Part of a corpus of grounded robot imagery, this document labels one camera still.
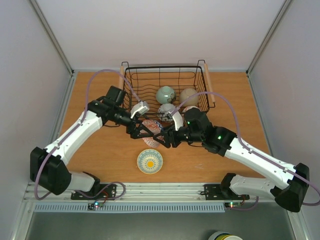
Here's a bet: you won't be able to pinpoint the red patterned bowl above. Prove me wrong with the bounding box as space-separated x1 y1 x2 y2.
142 119 163 148

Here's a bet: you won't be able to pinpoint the white bowl yellow suns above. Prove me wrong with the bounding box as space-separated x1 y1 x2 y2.
136 148 164 175

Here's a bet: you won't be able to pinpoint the white bowl dark diamond pattern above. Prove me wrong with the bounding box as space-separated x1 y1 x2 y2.
157 103 175 122

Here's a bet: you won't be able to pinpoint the white bowl orange pattern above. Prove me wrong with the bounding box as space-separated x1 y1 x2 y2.
182 105 199 113

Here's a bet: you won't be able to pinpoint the mint green bowl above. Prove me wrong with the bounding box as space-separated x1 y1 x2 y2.
155 85 176 104

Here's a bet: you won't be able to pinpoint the cream white bowl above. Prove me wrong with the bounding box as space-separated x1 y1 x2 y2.
179 87 199 107

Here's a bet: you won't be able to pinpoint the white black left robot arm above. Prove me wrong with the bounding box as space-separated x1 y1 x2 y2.
30 86 152 199

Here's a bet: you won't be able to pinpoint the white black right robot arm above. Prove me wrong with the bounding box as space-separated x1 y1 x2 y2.
153 108 310 213

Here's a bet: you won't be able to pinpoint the white yellow container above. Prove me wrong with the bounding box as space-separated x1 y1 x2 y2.
208 231 243 240

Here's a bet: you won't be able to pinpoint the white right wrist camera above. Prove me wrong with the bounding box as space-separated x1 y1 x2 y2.
168 109 184 131

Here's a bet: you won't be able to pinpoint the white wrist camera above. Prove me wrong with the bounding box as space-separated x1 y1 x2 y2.
168 109 184 131
130 101 150 119

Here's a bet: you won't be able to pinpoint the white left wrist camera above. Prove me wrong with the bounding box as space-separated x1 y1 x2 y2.
130 101 150 119

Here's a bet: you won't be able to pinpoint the black wire dish rack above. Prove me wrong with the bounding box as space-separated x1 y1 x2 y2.
118 59 216 123

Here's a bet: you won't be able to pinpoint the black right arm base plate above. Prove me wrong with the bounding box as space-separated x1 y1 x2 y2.
200 183 250 201

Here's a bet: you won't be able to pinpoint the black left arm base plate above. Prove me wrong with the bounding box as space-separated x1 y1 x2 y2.
70 183 117 201

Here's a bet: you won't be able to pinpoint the grey slotted cable duct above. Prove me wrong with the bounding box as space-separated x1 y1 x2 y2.
33 202 225 214

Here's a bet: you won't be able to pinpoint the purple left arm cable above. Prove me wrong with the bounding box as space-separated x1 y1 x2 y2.
33 68 142 201

